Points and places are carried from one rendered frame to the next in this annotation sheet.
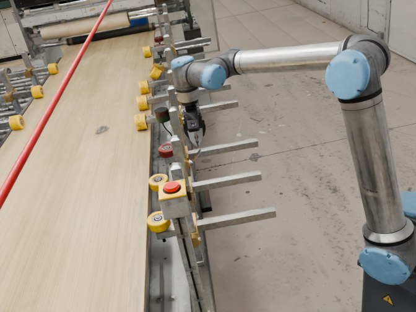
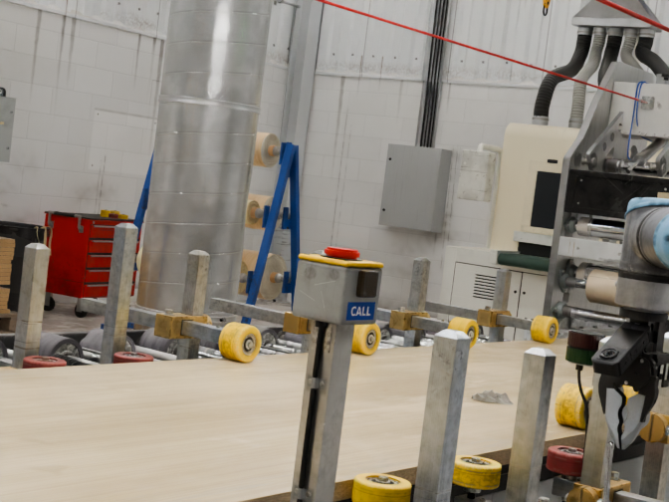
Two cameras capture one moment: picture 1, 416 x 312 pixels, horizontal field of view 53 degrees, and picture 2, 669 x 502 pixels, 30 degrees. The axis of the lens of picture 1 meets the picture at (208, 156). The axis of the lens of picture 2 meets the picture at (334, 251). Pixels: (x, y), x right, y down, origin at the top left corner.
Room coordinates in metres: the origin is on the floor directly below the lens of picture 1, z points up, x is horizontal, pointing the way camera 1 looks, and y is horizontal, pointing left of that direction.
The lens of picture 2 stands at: (-0.24, -0.74, 1.30)
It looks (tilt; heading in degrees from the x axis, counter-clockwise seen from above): 3 degrees down; 37
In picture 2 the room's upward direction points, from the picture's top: 7 degrees clockwise
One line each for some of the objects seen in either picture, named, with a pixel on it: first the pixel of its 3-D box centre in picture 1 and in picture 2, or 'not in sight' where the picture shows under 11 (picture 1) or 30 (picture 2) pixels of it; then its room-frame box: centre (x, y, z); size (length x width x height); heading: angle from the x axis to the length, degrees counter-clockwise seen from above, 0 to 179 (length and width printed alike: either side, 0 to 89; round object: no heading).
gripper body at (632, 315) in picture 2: (191, 112); (640, 349); (1.56, 0.03, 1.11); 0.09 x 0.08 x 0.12; 1
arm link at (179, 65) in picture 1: (184, 73); (654, 239); (1.55, 0.03, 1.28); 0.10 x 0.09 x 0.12; 43
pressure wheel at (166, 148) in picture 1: (169, 156); (567, 481); (1.67, 0.18, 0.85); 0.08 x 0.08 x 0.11
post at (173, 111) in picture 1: (182, 155); (594, 483); (1.63, 0.11, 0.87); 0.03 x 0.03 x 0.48; 1
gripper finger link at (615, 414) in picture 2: (192, 135); (620, 415); (1.55, 0.05, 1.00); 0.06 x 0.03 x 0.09; 1
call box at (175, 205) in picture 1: (174, 200); (336, 292); (0.87, 0.10, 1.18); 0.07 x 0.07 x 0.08; 1
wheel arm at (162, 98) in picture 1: (186, 93); not in sight; (2.17, 0.06, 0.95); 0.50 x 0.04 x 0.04; 91
